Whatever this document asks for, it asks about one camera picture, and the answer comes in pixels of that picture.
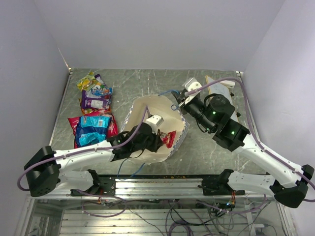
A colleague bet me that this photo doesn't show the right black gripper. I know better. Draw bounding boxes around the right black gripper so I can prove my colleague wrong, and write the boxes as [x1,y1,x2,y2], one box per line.
[172,89,215,132]

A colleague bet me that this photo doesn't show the red candy packet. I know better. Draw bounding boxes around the red candy packet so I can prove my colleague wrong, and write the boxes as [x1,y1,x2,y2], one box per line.
[160,131,176,148]

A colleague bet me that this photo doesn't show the checkered paper bag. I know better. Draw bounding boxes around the checkered paper bag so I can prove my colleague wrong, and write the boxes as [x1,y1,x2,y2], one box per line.
[122,89,189,176]

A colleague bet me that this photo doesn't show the pink chips bag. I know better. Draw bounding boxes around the pink chips bag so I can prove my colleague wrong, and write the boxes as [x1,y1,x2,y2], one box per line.
[67,110,119,137]

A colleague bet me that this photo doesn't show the orange candy bag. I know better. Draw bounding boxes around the orange candy bag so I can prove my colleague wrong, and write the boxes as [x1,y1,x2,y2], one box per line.
[80,107,111,115]

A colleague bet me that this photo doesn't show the blue snack bag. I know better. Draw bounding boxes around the blue snack bag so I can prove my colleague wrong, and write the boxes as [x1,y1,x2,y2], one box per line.
[74,116,111,148]

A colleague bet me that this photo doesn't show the blue candy packet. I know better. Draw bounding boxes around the blue candy packet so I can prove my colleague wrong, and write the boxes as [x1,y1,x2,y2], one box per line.
[91,88,113,96]

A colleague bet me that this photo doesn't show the purple snack packet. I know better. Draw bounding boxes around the purple snack packet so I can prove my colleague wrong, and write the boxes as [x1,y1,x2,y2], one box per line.
[81,90,111,110]
[94,74,106,86]

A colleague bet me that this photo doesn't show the yellow green candy bag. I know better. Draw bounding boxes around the yellow green candy bag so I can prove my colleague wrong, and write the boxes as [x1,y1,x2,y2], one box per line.
[76,72,96,91]

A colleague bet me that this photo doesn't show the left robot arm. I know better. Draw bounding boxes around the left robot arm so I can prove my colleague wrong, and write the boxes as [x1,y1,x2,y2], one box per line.
[23,121,163,197]

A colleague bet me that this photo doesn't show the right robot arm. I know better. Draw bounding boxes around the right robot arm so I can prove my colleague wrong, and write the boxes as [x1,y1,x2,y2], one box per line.
[172,89,314,208]

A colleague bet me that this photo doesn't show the small whiteboard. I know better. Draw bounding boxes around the small whiteboard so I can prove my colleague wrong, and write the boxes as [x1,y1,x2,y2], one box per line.
[205,75,239,122]

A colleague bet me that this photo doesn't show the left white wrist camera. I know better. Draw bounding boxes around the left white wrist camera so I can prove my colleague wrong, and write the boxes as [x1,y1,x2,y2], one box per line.
[145,114,164,129]

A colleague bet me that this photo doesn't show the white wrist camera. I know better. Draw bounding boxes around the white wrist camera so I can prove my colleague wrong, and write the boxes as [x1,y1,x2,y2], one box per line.
[183,77,202,105]
[145,114,164,129]

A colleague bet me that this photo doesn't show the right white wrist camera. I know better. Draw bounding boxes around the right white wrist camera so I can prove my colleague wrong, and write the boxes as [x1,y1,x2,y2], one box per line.
[183,77,202,105]

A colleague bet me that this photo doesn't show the aluminium frame rail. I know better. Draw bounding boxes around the aluminium frame rail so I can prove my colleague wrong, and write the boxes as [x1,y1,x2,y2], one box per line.
[31,173,275,200]

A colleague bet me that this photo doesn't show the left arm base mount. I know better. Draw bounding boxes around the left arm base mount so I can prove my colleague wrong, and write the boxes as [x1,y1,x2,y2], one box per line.
[70,177,116,197]

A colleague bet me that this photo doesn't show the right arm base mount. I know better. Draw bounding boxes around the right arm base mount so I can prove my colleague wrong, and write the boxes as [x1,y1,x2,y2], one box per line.
[197,176,245,196]

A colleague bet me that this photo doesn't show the tangled floor cables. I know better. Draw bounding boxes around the tangled floor cables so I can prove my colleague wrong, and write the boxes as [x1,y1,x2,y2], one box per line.
[78,191,271,236]

